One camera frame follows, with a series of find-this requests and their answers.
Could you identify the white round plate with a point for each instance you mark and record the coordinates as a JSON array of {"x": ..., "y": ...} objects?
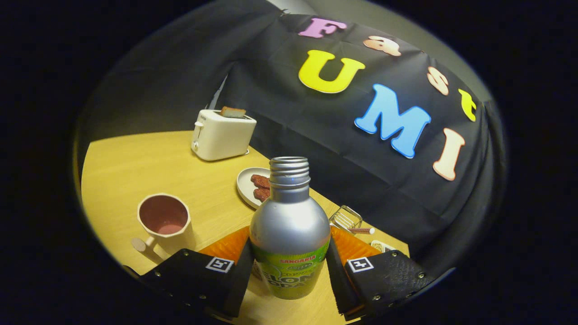
[{"x": 245, "y": 183}]

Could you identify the white divided snack tray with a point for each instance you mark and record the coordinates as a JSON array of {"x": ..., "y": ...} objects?
[{"x": 383, "y": 246}]

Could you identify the red white stick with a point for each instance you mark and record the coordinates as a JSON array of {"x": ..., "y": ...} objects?
[{"x": 361, "y": 230}]

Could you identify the toast slice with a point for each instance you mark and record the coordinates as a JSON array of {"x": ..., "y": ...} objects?
[{"x": 233, "y": 112}]

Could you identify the wooden table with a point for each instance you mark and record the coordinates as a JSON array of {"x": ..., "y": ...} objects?
[{"x": 149, "y": 167}]

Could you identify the silver green label bottle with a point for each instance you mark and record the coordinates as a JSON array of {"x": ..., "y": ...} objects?
[{"x": 289, "y": 225}]

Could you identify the cream faceted cup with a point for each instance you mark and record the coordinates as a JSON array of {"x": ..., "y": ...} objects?
[{"x": 165, "y": 216}]

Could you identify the black backdrop cloth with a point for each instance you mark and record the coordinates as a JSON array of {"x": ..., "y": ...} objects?
[{"x": 293, "y": 126}]

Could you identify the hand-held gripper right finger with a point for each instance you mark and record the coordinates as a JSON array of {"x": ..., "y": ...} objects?
[{"x": 338, "y": 280}]

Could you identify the cream toaster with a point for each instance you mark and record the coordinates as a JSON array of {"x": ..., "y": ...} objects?
[{"x": 223, "y": 135}]

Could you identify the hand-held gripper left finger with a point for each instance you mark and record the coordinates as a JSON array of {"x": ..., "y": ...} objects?
[{"x": 239, "y": 289}]

